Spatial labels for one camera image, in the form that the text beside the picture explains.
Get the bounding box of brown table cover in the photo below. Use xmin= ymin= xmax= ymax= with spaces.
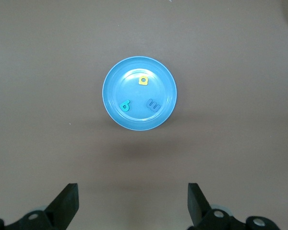
xmin=0 ymin=0 xmax=288 ymax=230

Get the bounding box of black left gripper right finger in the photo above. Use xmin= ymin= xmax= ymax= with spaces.
xmin=187 ymin=183 xmax=279 ymax=230

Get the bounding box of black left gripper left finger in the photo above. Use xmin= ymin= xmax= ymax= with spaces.
xmin=0 ymin=183 xmax=79 ymax=230

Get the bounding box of blue foam letter m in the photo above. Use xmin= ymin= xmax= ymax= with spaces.
xmin=145 ymin=98 xmax=161 ymax=113

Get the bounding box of blue round plate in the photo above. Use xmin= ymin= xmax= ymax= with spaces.
xmin=102 ymin=56 xmax=178 ymax=131

